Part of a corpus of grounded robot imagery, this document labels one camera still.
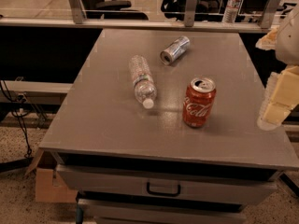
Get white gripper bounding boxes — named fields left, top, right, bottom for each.
left=255, top=5, right=299, bottom=131

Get red coca-cola can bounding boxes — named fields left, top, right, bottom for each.
left=182, top=77, right=216, bottom=128

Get silver soda can lying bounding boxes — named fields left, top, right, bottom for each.
left=160, top=35, right=190, bottom=65

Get upright water bottle in background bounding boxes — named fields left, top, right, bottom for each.
left=222, top=0, right=242, bottom=23

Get grey drawer cabinet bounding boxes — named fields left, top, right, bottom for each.
left=41, top=29, right=298, bottom=214

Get clear plastic water bottle lying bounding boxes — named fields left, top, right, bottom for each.
left=129, top=55, right=157, bottom=109

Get black office chair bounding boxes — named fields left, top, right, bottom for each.
left=81, top=0, right=149, bottom=21

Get upper grey drawer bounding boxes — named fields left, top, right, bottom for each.
left=57, top=164, right=277, bottom=205

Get grey drawer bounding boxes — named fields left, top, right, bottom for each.
left=57, top=164, right=277, bottom=205
left=78, top=199, right=246, bottom=224

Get lower grey drawer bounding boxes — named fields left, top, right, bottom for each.
left=78, top=199, right=246, bottom=224

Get cardboard box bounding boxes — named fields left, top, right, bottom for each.
left=25, top=148, right=78, bottom=203

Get black drawer handle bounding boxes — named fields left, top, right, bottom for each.
left=146, top=182, right=181, bottom=197

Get metal railing frame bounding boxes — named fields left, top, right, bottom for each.
left=0, top=0, right=284, bottom=33

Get black cables on floor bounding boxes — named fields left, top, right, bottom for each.
left=0, top=79, right=48, bottom=161

